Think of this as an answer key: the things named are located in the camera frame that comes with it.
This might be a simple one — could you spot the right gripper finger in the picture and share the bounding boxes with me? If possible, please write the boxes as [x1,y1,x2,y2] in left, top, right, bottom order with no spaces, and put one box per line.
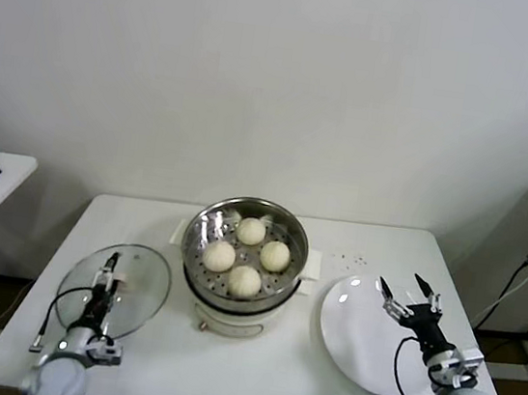
[408,273,445,315]
[374,275,415,321]

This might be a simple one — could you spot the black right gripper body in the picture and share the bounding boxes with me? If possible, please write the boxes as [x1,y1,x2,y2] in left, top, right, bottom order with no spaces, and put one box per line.
[391,301,462,368]

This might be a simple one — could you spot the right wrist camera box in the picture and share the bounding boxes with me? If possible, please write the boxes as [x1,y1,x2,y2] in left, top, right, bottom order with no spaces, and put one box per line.
[428,344,486,393]

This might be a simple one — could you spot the white electric cooker base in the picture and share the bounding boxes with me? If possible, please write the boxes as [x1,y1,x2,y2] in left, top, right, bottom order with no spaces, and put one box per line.
[174,259,316,348]

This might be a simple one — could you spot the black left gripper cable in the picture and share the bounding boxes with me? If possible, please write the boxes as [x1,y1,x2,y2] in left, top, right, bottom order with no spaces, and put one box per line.
[29,287,97,360]

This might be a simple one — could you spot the white steamed baozi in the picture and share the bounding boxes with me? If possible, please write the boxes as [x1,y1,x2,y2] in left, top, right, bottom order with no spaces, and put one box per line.
[258,240,293,274]
[225,264,264,301]
[200,239,238,275]
[234,215,268,247]

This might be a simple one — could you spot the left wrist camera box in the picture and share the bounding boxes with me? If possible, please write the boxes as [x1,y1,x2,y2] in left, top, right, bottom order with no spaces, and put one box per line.
[85,334,125,369]

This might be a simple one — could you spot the white hanging cable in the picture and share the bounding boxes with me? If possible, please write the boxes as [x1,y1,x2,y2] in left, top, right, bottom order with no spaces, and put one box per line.
[473,240,528,333]

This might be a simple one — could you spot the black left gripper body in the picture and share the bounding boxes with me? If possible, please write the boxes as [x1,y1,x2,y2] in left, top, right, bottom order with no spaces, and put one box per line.
[79,280,116,334]

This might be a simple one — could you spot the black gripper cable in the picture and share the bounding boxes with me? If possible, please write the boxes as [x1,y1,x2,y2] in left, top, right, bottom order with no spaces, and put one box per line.
[388,334,451,395]
[29,287,97,360]

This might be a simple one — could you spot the white round plate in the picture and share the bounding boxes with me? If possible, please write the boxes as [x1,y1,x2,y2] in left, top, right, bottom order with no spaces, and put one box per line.
[309,268,452,395]

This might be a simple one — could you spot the stainless steel steamer basket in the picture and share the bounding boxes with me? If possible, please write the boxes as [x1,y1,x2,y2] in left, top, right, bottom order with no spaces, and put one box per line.
[162,187,331,313]

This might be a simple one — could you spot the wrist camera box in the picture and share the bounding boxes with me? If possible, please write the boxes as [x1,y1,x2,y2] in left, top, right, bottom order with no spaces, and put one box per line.
[428,344,486,393]
[85,334,125,369]

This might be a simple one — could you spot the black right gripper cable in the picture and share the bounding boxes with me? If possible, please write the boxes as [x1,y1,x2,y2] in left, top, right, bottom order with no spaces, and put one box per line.
[388,334,451,395]

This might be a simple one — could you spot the glass lid with white handle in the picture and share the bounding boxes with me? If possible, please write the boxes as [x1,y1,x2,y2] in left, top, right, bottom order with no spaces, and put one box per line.
[49,234,177,352]

